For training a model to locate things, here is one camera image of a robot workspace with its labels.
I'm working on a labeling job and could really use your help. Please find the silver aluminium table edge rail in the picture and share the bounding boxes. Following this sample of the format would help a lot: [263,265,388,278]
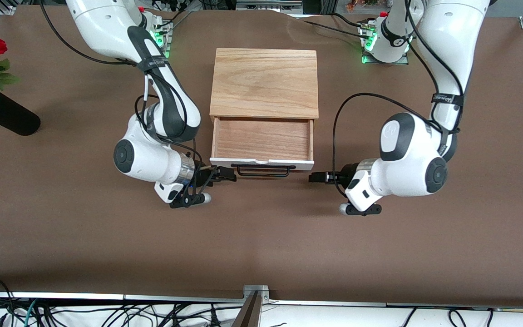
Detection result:
[0,291,523,310]

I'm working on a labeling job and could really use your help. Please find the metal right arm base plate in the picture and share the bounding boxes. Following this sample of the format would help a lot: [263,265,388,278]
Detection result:
[153,11,174,59]

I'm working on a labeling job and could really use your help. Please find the green floor cable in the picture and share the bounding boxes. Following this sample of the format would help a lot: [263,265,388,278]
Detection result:
[24,300,38,327]

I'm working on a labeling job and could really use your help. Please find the slanted metal camera post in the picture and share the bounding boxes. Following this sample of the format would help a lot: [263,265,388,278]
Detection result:
[231,291,262,327]

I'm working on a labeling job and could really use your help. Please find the long black table cable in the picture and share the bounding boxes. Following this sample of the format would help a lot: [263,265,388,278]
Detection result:
[302,19,364,39]

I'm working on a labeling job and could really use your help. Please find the wooden drawer cabinet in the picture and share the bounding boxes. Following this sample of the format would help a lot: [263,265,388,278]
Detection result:
[209,48,320,133]

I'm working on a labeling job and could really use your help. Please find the black strap on right arm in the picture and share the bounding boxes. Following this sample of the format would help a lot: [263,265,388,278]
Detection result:
[136,56,168,72]

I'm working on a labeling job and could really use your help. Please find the silver metal rail bracket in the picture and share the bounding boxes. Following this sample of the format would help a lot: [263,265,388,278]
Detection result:
[243,285,270,304]

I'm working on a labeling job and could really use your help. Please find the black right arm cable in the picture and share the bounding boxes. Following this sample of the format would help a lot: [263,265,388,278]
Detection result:
[39,0,203,182]

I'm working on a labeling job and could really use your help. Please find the black strap on left arm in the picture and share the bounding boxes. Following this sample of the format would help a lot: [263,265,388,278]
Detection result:
[431,93,464,108]

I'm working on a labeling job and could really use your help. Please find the black strap on arm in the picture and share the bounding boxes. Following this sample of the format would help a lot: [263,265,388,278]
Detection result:
[136,56,168,72]
[431,93,464,108]

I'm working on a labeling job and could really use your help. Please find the black floor cable bundle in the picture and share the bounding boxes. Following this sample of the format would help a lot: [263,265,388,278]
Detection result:
[37,303,244,327]

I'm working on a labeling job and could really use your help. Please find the grey background equipment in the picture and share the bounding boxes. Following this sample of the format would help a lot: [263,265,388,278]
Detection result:
[236,0,304,13]

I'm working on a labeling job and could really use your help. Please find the wooden drawer with white front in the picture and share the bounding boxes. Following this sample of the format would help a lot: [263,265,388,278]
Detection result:
[209,117,315,172]

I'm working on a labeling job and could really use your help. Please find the black metal drawer handle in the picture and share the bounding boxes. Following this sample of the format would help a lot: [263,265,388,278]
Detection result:
[231,164,296,178]

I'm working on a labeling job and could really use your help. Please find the short black table cable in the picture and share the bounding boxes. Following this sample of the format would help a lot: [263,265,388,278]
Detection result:
[332,13,367,29]

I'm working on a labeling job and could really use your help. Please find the black cylindrical vase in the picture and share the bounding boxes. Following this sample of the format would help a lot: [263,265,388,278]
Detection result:
[0,90,41,136]

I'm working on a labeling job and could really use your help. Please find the brown table cover mat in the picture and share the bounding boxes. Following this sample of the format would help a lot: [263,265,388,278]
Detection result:
[0,5,523,307]

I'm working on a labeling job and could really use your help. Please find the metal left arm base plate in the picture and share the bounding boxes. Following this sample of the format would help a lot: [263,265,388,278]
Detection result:
[361,52,410,65]

